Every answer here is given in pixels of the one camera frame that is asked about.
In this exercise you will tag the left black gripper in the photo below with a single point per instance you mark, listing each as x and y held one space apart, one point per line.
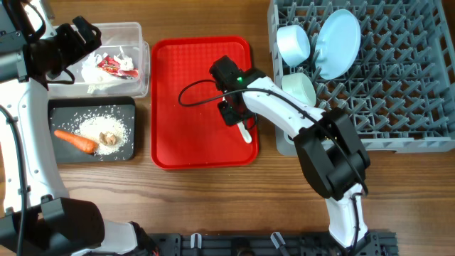
69 33

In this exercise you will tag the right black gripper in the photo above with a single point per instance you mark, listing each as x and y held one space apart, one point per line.
228 117

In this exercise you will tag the white plastic spoon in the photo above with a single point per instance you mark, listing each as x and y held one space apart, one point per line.
244 133

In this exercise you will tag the white red wrapper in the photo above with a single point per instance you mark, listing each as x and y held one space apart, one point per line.
98 68

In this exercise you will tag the light green bowl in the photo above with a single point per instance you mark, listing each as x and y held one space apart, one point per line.
299 86

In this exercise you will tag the white rice pile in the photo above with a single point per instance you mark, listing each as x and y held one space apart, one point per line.
90 125

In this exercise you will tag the light blue bowl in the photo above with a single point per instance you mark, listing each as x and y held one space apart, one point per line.
293 45

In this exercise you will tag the orange carrot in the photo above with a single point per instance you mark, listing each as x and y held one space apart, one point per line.
83 144

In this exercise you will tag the brown food scrap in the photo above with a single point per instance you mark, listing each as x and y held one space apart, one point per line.
107 139

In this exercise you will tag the large light blue plate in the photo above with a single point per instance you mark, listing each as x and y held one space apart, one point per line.
338 44

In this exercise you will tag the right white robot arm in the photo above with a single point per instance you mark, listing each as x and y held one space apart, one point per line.
332 156

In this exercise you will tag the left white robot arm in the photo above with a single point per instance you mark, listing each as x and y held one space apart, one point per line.
40 216

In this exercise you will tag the grey dishwasher rack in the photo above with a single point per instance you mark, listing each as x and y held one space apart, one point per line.
399 92

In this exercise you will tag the red plastic tray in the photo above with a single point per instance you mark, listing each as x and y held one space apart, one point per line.
187 129

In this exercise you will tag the clear plastic bin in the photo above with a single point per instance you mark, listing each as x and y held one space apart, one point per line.
127 35

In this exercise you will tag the black tray bin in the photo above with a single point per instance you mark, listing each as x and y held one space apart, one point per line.
60 111

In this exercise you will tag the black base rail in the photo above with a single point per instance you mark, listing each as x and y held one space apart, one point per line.
375 243

